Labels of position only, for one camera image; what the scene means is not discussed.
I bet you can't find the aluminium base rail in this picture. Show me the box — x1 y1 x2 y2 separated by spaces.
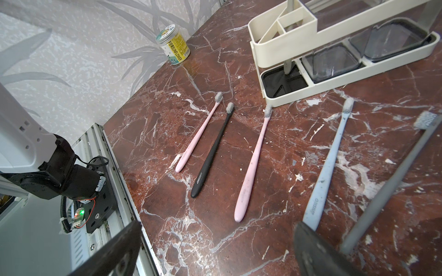
70 124 140 269

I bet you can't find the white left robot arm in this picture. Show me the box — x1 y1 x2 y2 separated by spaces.
1 86 106 200

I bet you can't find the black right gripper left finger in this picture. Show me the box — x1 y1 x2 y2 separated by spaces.
70 220 142 276

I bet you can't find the dark grey toothbrush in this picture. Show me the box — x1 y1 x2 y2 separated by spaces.
340 111 442 255

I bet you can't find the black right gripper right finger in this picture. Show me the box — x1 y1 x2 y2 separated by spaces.
294 221 365 276

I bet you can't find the black toothbrush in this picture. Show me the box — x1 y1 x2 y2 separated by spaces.
191 102 235 198

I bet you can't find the pink toothbrush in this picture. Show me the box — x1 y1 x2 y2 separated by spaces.
175 92 223 173
234 105 272 223

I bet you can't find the green yellow label jar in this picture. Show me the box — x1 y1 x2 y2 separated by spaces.
155 24 191 65

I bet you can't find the light blue long toothbrush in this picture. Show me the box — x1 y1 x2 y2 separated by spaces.
302 98 354 231

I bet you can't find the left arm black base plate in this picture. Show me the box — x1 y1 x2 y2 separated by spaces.
84 167 117 234

